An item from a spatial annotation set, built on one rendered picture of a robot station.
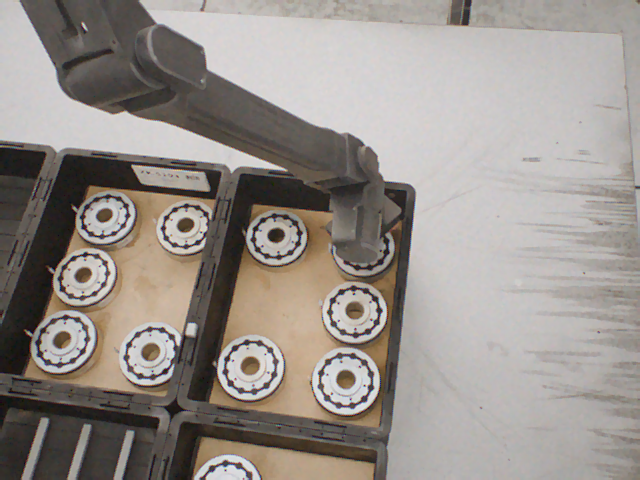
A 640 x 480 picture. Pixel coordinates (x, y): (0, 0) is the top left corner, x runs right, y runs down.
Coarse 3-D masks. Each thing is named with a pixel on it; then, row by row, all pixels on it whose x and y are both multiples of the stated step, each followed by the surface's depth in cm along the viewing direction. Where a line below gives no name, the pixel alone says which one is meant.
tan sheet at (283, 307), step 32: (320, 224) 119; (320, 256) 116; (256, 288) 114; (288, 288) 114; (320, 288) 114; (384, 288) 113; (256, 320) 112; (288, 320) 112; (320, 320) 111; (288, 352) 109; (320, 352) 109; (384, 352) 108; (288, 384) 107; (352, 384) 106; (320, 416) 105
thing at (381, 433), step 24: (240, 168) 113; (264, 168) 113; (408, 192) 109; (408, 216) 107; (216, 240) 107; (408, 240) 107; (216, 264) 106; (408, 264) 104; (192, 360) 101; (192, 408) 96; (216, 408) 96; (240, 408) 96; (384, 408) 95; (336, 432) 94; (360, 432) 94; (384, 432) 93
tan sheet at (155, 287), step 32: (96, 192) 124; (128, 192) 124; (128, 256) 118; (160, 256) 118; (128, 288) 116; (160, 288) 115; (192, 288) 115; (96, 320) 114; (128, 320) 113; (160, 320) 113; (96, 384) 109; (128, 384) 109
